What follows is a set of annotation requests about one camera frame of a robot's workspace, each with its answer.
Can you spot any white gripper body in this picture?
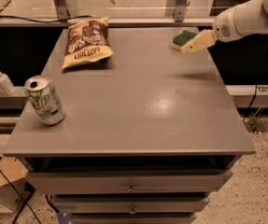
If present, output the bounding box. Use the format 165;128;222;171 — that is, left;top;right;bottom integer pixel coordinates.
212;7;241;42

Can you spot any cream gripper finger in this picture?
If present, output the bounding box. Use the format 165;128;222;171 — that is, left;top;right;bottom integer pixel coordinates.
180;29;218;54

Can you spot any green and yellow sponge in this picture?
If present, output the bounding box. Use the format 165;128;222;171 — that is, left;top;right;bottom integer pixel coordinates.
171;30;196;50

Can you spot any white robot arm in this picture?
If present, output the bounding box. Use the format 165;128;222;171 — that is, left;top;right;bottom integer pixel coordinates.
179;0;268;54

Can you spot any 7up soda can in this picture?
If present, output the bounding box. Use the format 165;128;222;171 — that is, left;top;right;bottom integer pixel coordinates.
24;76;65;125

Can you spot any grey drawer cabinet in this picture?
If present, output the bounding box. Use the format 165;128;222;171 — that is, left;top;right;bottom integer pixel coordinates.
6;28;255;224

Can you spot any yellow brown chip bag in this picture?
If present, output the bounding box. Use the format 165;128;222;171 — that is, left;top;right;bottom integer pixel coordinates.
62;17;113;70

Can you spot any white pump bottle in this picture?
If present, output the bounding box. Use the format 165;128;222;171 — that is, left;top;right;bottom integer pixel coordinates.
0;71;16;96

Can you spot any cardboard box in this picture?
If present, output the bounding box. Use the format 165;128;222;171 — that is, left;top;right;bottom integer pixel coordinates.
0;157;27;213

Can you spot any grey metal frame post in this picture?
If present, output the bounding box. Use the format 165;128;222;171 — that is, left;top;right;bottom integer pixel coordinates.
53;0;79;21
165;0;189;22

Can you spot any black cable behind table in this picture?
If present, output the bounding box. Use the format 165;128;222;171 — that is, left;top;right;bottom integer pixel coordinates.
0;0;92;24

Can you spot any black cable on floor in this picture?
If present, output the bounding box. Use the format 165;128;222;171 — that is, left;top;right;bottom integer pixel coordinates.
0;140;43;224

